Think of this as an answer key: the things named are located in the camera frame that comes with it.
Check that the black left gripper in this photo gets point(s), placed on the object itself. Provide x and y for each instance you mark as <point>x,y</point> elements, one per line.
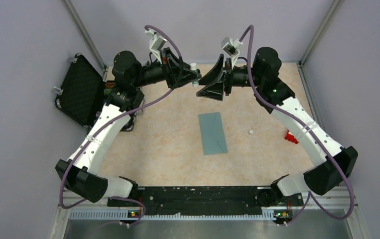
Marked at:
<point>173,67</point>

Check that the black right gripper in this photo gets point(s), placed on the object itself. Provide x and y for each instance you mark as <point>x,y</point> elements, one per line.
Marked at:
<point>227,74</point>

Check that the green white glue stick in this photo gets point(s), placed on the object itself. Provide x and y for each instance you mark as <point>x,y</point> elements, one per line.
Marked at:
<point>195,80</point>

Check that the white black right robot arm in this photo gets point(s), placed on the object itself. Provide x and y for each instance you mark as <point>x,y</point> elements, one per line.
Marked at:
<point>333,163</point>

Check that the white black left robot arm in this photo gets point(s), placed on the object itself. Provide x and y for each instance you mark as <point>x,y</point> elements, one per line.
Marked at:
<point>79,173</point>

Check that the black poker chip case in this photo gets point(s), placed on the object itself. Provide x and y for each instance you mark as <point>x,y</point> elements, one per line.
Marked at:
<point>81,94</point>

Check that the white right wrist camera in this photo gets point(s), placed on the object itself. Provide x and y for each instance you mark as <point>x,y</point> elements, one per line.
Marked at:
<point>232,48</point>

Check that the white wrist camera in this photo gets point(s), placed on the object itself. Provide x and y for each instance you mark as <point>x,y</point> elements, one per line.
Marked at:
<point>156,43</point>
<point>232,48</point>

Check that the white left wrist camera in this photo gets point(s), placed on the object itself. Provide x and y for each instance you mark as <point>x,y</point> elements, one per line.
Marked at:
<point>156,43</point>

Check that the aluminium front frame rail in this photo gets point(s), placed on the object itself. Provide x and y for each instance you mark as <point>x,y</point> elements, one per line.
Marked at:
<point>336,199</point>

